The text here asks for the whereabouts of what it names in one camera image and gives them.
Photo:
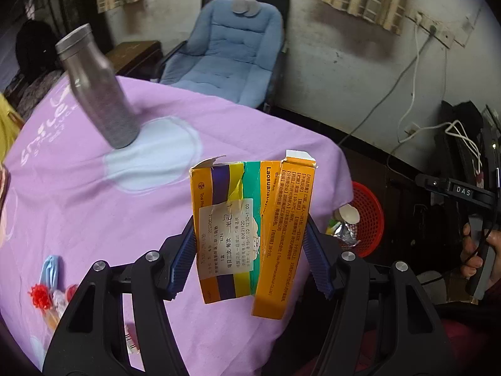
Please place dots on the white paper cup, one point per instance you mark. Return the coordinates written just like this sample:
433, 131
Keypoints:
348, 215

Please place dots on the red yarn pompom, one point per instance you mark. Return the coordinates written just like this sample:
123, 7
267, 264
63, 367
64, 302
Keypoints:
40, 297

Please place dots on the black low cabinet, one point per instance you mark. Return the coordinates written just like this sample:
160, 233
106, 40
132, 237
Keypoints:
407, 211

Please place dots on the white and red carton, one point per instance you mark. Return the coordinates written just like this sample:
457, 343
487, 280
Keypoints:
132, 338

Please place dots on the dark wooden side table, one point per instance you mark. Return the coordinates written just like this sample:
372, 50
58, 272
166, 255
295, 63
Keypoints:
137, 58

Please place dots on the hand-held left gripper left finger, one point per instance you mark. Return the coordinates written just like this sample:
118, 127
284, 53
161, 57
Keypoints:
182, 266

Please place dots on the red plastic wrapper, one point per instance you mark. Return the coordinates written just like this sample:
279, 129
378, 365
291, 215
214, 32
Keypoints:
71, 290

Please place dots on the person's red clothing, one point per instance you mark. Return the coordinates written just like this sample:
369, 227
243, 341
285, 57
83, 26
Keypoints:
469, 344

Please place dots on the red plastic basket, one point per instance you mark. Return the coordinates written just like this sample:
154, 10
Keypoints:
370, 211

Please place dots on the yellow cloth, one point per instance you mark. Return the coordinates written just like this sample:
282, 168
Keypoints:
8, 125

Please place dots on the wall power strip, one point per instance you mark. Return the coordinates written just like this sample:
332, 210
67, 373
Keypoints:
432, 29

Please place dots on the blue padded chair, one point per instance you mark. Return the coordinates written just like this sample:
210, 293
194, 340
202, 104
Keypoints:
227, 47

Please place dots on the steel bottle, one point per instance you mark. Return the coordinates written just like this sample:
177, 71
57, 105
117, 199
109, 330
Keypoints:
101, 98

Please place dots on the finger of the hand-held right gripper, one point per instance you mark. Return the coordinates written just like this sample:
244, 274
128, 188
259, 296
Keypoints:
428, 184

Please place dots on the person's right hand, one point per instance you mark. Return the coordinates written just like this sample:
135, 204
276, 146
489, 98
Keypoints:
469, 263

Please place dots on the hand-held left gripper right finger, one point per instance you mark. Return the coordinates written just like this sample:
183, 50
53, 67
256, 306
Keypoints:
317, 258

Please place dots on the orange striped medicine box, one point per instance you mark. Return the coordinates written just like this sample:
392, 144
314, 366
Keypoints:
282, 223

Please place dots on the floral bed blanket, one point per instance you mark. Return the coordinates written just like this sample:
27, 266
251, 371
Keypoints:
35, 90

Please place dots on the purple printed tablecloth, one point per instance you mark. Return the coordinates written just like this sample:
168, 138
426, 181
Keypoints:
117, 211

